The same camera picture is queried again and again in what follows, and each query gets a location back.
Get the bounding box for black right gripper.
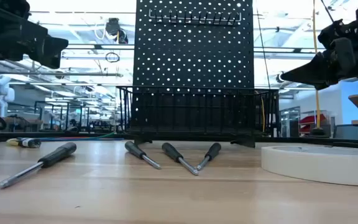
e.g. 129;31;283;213
280;0;358;91

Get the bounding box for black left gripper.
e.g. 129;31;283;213
0;0;70;70

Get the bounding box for white masking tape roll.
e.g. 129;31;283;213
261;145;358;188

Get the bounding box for black screwdriver red cap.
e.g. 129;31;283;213
124;140;162;170
0;142;77;190
196;142;223;171
162;142;200;177

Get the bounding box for red storage bins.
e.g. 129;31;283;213
299;113;328;134

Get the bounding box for grey metal cabinet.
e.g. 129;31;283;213
280;106;301;138

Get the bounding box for black workbench frames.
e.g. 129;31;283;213
34;99;117;133

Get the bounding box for black metal pegboard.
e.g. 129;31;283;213
132;0;256;149

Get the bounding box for metal tool hook rack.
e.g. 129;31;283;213
148;8;242;26

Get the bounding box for yellow cord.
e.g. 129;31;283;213
311;0;321;129

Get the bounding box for black round cord base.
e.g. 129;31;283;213
309;126;326;137

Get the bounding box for thin black hanging cable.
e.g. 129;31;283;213
255;0;272;90

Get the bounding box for thin black ring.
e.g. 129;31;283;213
105;52;121;63

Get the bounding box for black aluminium table frame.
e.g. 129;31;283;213
0;130;358;149

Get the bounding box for blue insulated wire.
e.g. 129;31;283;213
40;137;124;142

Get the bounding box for green insulated wire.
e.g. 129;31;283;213
88;132;117;139

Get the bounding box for black wire basket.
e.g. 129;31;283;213
116;85;280;139

